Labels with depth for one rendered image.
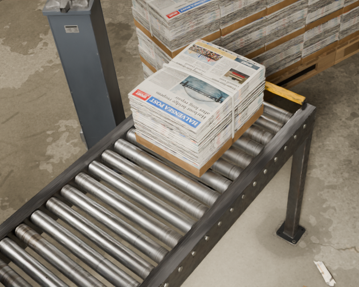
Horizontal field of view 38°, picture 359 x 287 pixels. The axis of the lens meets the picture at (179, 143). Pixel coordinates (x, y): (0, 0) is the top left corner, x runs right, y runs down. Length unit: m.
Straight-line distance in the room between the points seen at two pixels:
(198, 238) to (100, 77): 1.10
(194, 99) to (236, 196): 0.33
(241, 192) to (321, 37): 1.72
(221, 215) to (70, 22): 1.10
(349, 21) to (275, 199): 1.26
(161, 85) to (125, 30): 2.19
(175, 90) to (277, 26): 1.30
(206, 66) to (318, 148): 1.30
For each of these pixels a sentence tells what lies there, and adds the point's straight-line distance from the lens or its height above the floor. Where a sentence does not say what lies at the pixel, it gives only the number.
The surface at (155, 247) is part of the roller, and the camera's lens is 1.56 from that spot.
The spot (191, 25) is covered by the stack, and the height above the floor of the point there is 0.74.
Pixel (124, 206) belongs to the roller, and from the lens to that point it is 1.66.
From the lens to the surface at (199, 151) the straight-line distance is 1.61.
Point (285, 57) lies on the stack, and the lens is 3.05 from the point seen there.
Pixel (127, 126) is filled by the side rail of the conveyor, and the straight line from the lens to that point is 1.90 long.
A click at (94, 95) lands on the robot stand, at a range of 2.49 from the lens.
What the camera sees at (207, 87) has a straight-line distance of 1.67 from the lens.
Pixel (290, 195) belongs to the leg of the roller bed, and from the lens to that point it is 2.29.
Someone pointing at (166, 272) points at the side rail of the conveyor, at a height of 0.80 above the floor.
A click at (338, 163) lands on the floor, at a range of 2.85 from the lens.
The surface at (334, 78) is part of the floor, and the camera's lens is 3.36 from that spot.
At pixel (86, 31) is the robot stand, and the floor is 0.89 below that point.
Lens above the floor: 2.11
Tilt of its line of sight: 46 degrees down
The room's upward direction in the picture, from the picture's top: 7 degrees counter-clockwise
